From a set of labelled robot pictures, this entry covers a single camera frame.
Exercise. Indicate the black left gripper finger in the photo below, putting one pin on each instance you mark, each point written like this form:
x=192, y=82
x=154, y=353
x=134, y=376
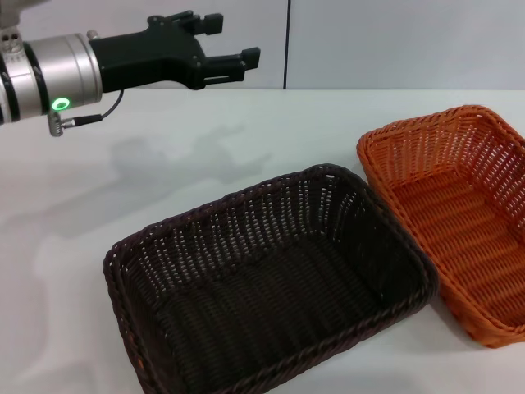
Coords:
x=229, y=67
x=211, y=24

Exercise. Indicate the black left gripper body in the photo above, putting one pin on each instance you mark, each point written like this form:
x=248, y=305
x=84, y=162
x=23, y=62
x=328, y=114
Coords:
x=147, y=57

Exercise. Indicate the dark brown woven basket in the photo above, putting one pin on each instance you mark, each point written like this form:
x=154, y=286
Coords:
x=266, y=295

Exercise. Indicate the orange woven basket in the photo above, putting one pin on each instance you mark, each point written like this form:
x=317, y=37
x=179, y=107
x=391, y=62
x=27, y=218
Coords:
x=463, y=230

